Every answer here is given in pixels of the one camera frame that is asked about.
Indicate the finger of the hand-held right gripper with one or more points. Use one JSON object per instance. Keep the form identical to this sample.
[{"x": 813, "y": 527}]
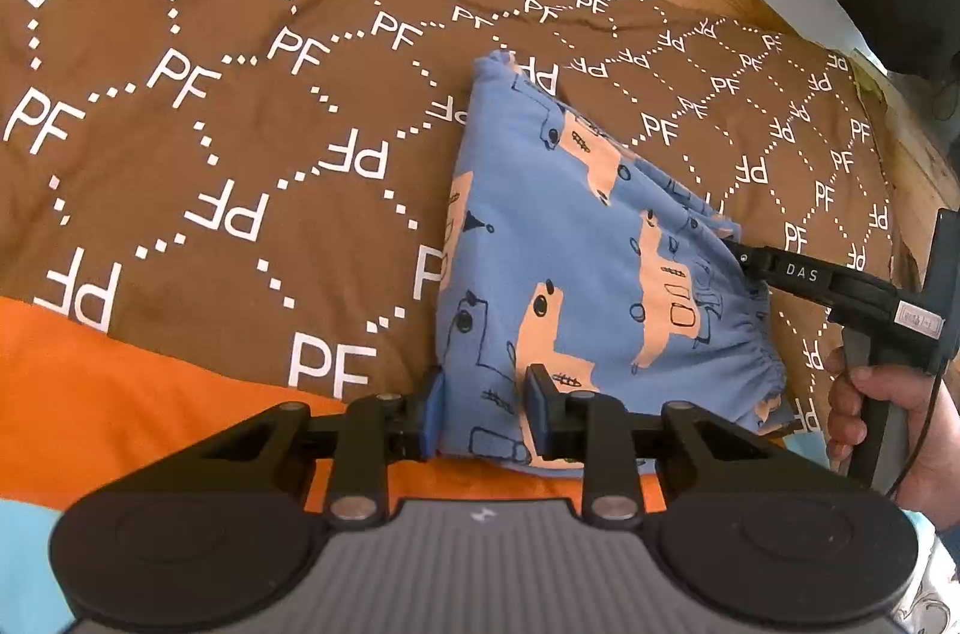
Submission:
[{"x": 795, "y": 274}]

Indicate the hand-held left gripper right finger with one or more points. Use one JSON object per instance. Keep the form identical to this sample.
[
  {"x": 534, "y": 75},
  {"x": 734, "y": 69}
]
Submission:
[{"x": 536, "y": 413}]

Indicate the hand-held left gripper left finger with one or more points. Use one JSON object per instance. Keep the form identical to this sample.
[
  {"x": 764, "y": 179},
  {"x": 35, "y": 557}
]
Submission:
[{"x": 431, "y": 413}]

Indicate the blue pants with orange cars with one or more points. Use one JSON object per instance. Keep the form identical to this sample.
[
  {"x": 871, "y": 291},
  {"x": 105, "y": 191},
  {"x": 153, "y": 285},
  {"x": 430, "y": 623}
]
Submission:
[{"x": 540, "y": 244}]

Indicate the person's right hand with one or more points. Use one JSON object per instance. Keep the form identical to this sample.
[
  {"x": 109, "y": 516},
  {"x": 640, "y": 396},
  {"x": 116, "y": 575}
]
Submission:
[{"x": 926, "y": 439}]

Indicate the white patterned cloth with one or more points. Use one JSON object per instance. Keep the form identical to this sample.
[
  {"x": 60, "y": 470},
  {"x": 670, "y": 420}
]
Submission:
[{"x": 934, "y": 574}]

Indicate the yellow-green cloth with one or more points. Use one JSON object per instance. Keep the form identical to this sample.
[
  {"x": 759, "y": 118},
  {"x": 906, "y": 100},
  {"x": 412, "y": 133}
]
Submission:
[{"x": 862, "y": 75}]

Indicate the brown orange blue printed blanket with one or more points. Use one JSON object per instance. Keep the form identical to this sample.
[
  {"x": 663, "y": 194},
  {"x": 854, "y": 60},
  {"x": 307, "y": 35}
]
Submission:
[{"x": 225, "y": 79}]

